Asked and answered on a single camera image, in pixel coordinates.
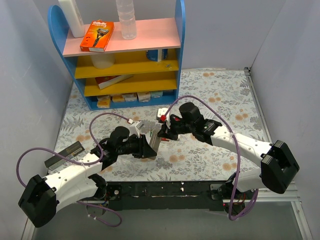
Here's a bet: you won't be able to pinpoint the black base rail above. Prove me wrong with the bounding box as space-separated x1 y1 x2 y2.
105 180 230 211

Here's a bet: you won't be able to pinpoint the white cup on shelf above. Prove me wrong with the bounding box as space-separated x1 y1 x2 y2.
90 53 115 69

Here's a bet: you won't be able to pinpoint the blue white carton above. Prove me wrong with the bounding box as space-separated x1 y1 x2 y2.
146 48 168 62

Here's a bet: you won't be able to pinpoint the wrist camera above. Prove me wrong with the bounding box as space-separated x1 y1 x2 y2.
156 107 169 124
128 118 144 137

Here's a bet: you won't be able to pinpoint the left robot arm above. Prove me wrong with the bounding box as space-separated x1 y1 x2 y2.
18 126 158 228

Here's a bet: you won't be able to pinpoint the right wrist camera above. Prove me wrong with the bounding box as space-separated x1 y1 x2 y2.
156 107 169 124

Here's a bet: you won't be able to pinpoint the blue shelf unit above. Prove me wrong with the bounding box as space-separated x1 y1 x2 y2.
47 0 186 110

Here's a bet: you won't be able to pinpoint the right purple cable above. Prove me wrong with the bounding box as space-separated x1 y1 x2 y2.
166 95 260 221

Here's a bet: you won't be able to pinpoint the white bottle on shelf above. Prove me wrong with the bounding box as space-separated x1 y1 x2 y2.
58 0 85 38

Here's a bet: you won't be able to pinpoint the floral table mat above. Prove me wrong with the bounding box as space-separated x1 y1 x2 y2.
46 69 278 183

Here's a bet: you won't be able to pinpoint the clear plastic water bottle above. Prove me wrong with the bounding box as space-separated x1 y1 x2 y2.
116 0 137 40

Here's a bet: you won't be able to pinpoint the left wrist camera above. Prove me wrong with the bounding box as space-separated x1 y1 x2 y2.
128 118 144 137

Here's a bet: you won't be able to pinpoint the yellow sponge pack left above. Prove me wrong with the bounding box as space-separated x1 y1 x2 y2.
97 96 111 109

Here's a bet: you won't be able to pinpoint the grey white remote control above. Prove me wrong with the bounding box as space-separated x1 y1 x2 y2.
149 132 161 153

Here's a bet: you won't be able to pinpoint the orange razor box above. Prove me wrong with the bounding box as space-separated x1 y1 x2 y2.
79 20 115 53

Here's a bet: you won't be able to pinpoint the black flat bar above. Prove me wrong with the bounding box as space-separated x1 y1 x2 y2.
44 141 83 171

